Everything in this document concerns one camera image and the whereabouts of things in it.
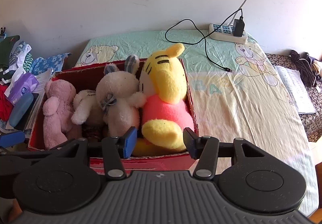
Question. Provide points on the yellow tiger plush toy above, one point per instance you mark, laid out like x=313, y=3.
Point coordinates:
x=165, y=113

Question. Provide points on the pile of clothes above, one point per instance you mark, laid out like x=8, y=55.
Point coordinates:
x=16, y=56

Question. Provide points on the purple tissue pack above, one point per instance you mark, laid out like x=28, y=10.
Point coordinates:
x=26, y=83

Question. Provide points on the cartoon bear bed sheet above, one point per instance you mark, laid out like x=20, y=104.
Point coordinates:
x=229, y=100

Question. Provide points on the black charger plug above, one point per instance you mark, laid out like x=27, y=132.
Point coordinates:
x=238, y=27

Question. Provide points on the pink bear plush toy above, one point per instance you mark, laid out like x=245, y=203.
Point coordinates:
x=58, y=110

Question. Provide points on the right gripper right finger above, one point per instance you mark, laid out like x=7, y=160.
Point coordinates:
x=205, y=149

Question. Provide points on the dark striped cloth bundle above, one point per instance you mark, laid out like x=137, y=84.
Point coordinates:
x=307, y=75

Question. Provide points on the beige cloth item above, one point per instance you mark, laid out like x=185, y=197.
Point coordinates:
x=317, y=69

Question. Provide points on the white bunny plush toy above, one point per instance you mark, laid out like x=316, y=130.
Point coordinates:
x=119, y=97

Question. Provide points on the red cardboard box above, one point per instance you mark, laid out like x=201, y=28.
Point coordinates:
x=87, y=77

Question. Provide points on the small cream plush toy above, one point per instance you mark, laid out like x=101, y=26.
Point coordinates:
x=86, y=109

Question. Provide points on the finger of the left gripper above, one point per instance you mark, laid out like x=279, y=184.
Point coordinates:
x=11, y=139

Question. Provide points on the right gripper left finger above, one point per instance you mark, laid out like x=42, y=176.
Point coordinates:
x=116, y=148

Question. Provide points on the blue glasses case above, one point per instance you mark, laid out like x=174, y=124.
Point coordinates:
x=20, y=108

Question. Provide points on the white power strip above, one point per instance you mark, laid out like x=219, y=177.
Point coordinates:
x=224, y=33

